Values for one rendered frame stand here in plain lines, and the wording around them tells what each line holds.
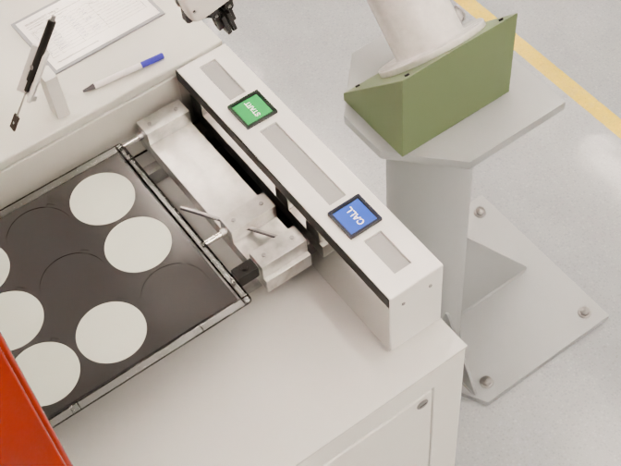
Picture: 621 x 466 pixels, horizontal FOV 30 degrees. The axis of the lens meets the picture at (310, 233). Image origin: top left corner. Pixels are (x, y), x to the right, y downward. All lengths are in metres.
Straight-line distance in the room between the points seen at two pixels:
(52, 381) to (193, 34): 0.62
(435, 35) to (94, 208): 0.60
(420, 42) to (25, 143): 0.63
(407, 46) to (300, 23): 1.44
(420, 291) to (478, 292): 1.05
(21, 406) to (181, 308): 0.91
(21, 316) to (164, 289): 0.21
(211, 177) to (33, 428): 1.07
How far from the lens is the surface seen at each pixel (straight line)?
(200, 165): 1.84
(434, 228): 2.17
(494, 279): 2.67
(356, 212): 1.65
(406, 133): 1.86
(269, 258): 1.68
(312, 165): 1.72
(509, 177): 2.93
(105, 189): 1.81
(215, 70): 1.86
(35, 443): 0.81
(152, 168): 1.89
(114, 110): 1.85
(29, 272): 1.75
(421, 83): 1.80
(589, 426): 2.58
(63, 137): 1.84
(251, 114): 1.78
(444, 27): 1.87
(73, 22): 1.98
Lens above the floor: 2.29
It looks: 54 degrees down
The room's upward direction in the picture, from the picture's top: 6 degrees counter-clockwise
